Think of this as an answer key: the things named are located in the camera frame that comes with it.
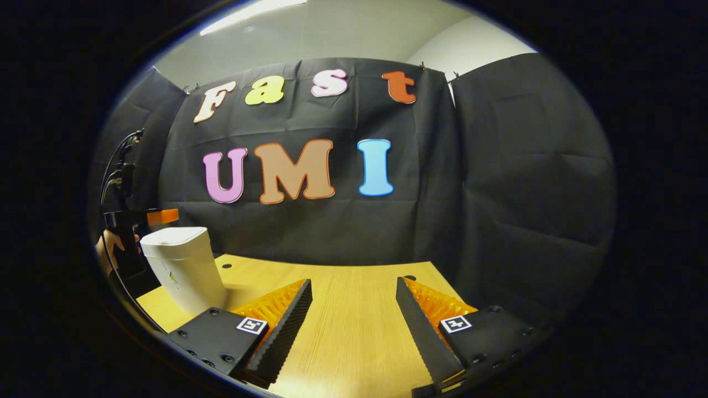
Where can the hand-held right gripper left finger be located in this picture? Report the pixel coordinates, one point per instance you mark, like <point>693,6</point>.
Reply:
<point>287,331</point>

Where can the white desktop garbage bin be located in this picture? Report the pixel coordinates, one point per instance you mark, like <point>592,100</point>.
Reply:
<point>188,271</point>

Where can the ceiling light panel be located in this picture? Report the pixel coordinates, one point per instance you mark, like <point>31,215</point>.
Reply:
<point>249,12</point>

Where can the black backdrop cloth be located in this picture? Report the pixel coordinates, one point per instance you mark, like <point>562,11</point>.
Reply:
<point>525,193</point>

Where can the wooden desktop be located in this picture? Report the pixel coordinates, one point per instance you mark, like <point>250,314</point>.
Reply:
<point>354,331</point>

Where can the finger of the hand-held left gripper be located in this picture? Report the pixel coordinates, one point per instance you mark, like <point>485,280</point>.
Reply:
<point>163,216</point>

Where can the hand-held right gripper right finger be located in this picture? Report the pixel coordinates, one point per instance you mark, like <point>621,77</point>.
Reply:
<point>423,337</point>

